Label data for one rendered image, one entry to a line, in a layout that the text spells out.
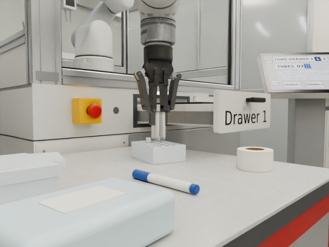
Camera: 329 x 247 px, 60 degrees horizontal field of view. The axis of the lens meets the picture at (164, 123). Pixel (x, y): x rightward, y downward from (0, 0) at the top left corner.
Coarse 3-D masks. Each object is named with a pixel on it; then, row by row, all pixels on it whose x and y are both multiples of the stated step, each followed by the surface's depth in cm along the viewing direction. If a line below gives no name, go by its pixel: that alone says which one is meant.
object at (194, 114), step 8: (176, 104) 84; (184, 104) 82; (192, 104) 79; (200, 104) 77; (208, 104) 76; (144, 112) 93; (176, 112) 83; (184, 112) 81; (192, 112) 79; (200, 112) 77; (208, 112) 75; (144, 120) 94; (168, 120) 86; (176, 120) 84; (184, 120) 81; (192, 120) 79; (200, 120) 77; (208, 120) 76
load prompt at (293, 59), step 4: (272, 56) 162; (276, 56) 162; (280, 56) 161; (284, 56) 161; (288, 56) 161; (292, 56) 161; (296, 56) 161; (300, 56) 160; (304, 56) 160; (308, 56) 160; (312, 56) 160; (316, 56) 160; (320, 56) 159; (324, 56) 159; (276, 60) 160; (280, 60) 159; (284, 60) 159; (288, 60) 159; (292, 60) 159; (296, 60) 159; (300, 60) 158; (304, 60) 158; (308, 60) 158; (312, 60) 158; (316, 60) 158; (320, 60) 157; (324, 60) 157; (328, 60) 157
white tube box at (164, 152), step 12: (132, 144) 72; (144, 144) 69; (156, 144) 69; (168, 144) 70; (180, 144) 67; (132, 156) 72; (144, 156) 65; (156, 156) 62; (168, 156) 63; (180, 156) 65
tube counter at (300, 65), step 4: (296, 64) 157; (300, 64) 157; (304, 64) 156; (308, 64) 156; (312, 64) 156; (316, 64) 156; (320, 64) 156; (324, 64) 155; (328, 64) 155; (300, 68) 155; (304, 68) 155; (308, 68) 154; (312, 68) 154; (316, 68) 154; (320, 68) 154; (324, 68) 154; (328, 68) 153
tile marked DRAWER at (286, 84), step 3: (282, 81) 150; (285, 81) 150; (288, 81) 149; (291, 81) 149; (294, 81) 149; (297, 81) 149; (300, 81) 149; (285, 84) 148; (288, 84) 148; (291, 84) 148; (294, 84) 148; (297, 84) 148; (300, 84) 148; (285, 87) 147; (288, 87) 147; (291, 87) 147; (294, 87) 147; (297, 87) 147; (300, 87) 146
